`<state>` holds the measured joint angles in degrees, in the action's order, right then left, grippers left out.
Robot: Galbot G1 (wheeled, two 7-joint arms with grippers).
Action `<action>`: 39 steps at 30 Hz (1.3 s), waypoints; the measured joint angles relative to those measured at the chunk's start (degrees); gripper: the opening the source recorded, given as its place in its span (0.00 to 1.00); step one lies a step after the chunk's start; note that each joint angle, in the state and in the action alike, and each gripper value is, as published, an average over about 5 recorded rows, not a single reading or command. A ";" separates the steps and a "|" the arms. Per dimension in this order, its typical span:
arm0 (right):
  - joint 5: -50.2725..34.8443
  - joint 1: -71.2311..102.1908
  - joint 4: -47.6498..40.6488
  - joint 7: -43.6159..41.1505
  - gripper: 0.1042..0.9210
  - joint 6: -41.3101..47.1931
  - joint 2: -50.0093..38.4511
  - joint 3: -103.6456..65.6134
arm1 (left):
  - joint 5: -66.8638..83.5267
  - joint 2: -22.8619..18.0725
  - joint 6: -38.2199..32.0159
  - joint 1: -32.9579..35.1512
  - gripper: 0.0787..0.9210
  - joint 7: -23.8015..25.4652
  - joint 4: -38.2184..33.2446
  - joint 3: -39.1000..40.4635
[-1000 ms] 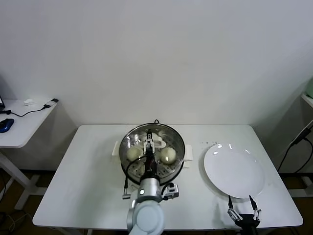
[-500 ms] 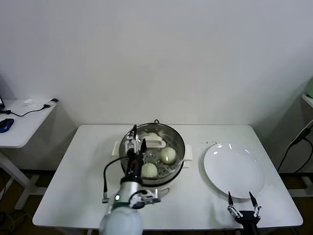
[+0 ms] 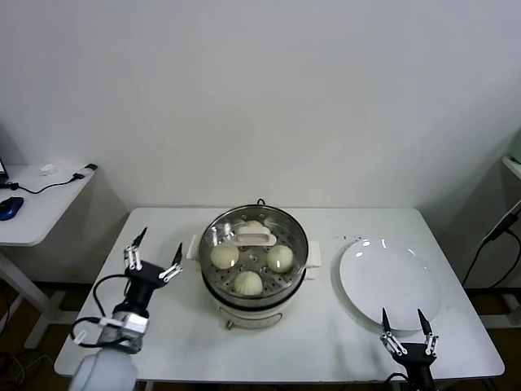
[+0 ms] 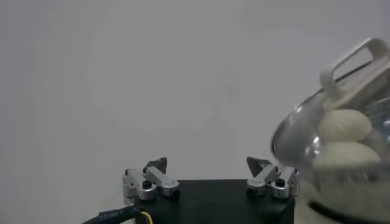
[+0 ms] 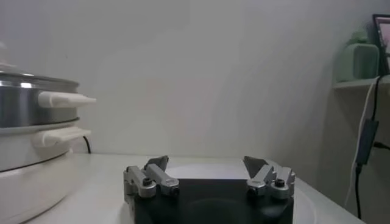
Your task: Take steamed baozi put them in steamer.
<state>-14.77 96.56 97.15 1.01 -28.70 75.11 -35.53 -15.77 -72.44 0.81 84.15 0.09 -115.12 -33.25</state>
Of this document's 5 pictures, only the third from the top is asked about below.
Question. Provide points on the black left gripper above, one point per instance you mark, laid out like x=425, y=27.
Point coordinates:
x=144, y=277

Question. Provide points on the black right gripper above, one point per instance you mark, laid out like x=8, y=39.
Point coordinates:
x=417, y=358

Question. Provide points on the white steamed baozi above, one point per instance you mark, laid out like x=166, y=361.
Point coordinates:
x=280, y=259
x=248, y=284
x=254, y=224
x=224, y=256

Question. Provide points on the stainless steel steamer basket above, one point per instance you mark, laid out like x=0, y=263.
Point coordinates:
x=303, y=264

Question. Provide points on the white round plate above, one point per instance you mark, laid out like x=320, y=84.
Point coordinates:
x=390, y=285

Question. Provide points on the white electric cooking pot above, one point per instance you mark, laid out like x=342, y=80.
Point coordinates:
x=248, y=313

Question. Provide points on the white black adapter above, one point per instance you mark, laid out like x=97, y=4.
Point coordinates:
x=85, y=170

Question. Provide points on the white side table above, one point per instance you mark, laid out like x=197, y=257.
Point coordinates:
x=40, y=212

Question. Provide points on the crumpled white tissue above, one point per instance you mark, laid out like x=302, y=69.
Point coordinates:
x=46, y=169

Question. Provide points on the blue computer mouse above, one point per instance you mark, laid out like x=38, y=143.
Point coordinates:
x=10, y=207

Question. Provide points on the black laptop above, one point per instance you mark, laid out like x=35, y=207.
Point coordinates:
x=2, y=171

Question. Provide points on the white shelf board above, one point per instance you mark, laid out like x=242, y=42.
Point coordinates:
x=513, y=167

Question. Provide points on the pale green box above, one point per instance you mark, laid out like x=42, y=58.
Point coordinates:
x=516, y=142

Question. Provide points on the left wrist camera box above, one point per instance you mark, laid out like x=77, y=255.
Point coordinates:
x=130, y=322

